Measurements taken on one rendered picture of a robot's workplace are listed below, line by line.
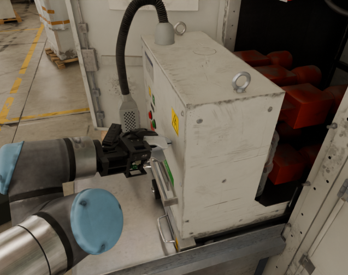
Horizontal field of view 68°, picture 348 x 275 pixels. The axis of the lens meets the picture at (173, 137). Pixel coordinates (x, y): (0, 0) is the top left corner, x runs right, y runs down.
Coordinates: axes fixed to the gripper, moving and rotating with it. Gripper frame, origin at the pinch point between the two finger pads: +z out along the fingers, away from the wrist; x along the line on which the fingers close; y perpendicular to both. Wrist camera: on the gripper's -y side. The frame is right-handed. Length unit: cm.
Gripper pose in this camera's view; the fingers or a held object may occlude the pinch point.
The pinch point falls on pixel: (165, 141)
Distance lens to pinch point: 68.5
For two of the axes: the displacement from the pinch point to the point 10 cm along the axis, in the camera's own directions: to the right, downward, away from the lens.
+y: 5.2, 5.1, -6.8
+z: 8.3, -0.9, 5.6
